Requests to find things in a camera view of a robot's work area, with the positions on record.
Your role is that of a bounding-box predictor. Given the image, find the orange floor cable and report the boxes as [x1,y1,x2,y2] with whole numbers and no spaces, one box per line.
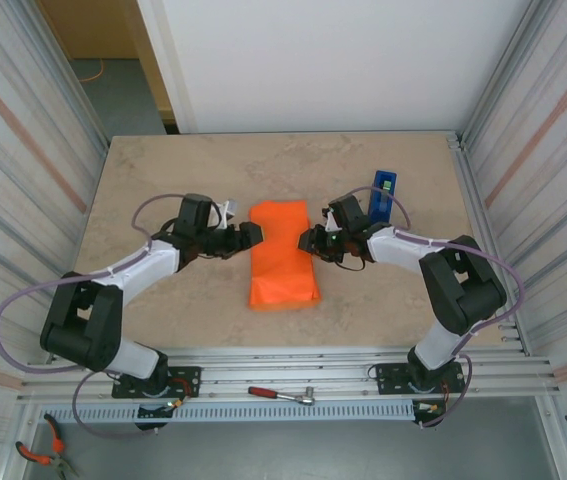
[78,58,107,84]

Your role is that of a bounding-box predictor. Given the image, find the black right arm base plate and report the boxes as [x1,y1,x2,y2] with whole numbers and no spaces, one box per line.
[375,362,466,396]

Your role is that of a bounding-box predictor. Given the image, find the orange-handled pliers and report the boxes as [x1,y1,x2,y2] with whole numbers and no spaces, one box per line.
[15,412,80,479]

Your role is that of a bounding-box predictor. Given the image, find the red-handled ratchet wrench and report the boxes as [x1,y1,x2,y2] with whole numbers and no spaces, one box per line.
[247,385,317,407]

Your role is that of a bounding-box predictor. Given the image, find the aluminium side rail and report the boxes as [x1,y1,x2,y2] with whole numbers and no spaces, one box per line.
[446,130,532,357]

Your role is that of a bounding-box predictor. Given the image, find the aluminium mounting rail frame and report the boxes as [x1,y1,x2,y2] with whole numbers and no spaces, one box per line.
[16,346,562,407]

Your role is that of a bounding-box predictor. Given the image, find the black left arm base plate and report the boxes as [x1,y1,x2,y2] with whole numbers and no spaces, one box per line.
[111,365,202,400]

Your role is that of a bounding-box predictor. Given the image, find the blue tape dispenser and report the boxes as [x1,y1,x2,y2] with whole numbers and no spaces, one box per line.
[366,170,398,226]

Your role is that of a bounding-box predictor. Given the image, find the grey slotted cable duct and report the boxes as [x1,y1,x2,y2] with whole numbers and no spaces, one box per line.
[37,399,417,425]

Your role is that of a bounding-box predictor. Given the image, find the wooden door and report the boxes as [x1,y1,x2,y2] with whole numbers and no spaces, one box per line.
[36,0,178,124]

